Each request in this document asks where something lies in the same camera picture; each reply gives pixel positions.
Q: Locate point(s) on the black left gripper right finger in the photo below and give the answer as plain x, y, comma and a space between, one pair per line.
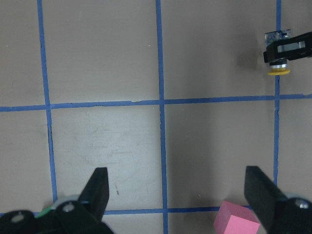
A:
264, 197

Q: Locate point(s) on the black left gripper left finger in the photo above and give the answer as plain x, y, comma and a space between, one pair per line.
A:
95, 195

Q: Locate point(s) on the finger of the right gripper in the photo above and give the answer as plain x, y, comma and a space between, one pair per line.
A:
281, 46

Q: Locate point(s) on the yellow push button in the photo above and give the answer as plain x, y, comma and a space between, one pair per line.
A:
279, 67

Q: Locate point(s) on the pink foam cube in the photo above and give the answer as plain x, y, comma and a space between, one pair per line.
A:
235, 219

